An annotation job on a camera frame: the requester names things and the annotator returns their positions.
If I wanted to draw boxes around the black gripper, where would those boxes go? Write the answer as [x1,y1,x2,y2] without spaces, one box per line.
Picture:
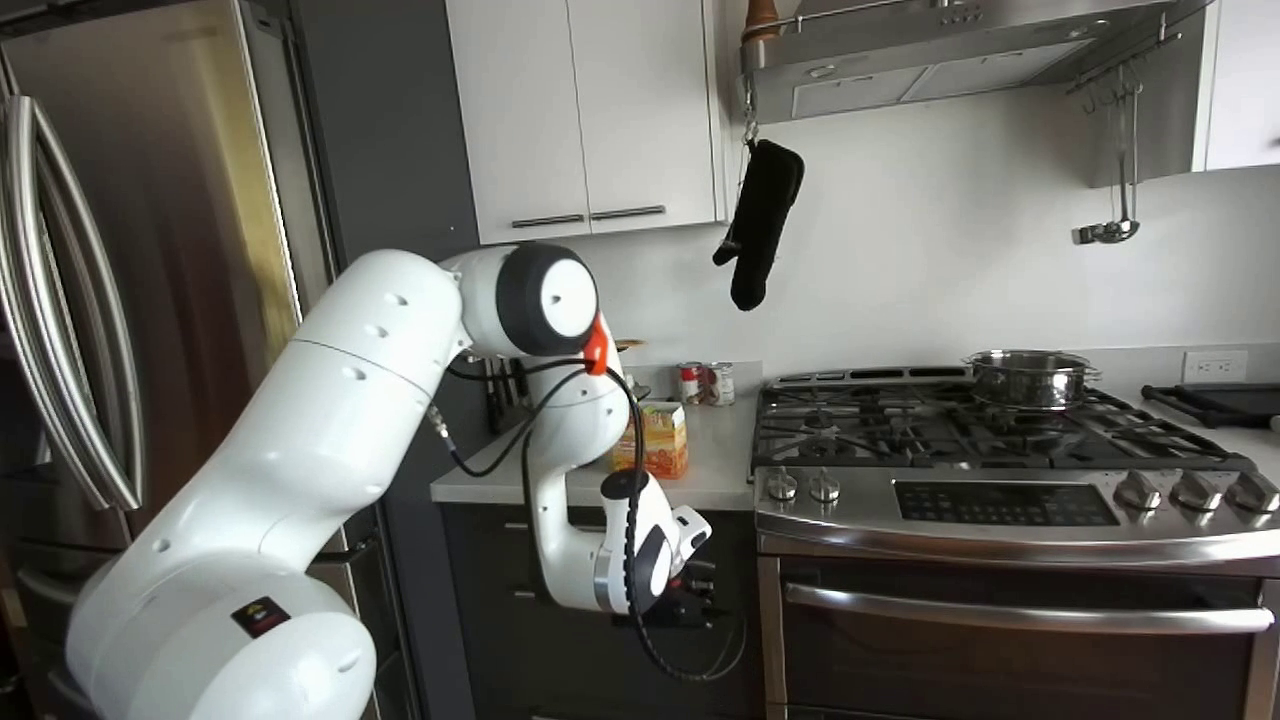
[669,561,726,626]

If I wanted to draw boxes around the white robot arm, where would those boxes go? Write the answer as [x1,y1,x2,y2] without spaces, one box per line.
[66,242,713,720]

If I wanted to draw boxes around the orange yellow box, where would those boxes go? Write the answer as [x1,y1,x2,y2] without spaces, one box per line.
[608,398,694,478]

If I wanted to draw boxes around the dark lower cabinet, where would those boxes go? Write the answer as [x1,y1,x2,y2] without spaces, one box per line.
[446,504,763,720]

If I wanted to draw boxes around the small spice jar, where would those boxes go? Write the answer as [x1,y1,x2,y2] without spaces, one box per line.
[677,363,705,403]
[713,359,737,403]

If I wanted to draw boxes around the stainless steel gas stove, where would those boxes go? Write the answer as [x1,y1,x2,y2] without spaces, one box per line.
[753,366,1280,720]

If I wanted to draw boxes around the steel pot on stove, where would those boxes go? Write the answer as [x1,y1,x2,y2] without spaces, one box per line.
[969,349,1088,411]

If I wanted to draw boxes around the black oven mitt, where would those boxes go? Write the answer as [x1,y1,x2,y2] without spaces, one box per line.
[713,138,806,312]

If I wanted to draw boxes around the white upper cabinets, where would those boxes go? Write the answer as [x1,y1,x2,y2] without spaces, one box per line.
[450,0,726,242]

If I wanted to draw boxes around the stainless steel range hood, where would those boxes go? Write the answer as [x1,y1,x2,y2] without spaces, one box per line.
[741,0,1212,123]

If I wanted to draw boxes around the hanging metal ladle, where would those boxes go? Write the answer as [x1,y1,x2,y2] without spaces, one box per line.
[1071,85,1140,242]

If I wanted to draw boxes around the stainless steel refrigerator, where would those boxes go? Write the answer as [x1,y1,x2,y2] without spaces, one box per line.
[0,0,332,720]

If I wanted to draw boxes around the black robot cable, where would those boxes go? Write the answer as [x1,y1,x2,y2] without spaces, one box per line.
[427,351,753,686]

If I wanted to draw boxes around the white wall outlet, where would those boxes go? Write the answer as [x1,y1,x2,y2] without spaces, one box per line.
[1185,349,1249,384]

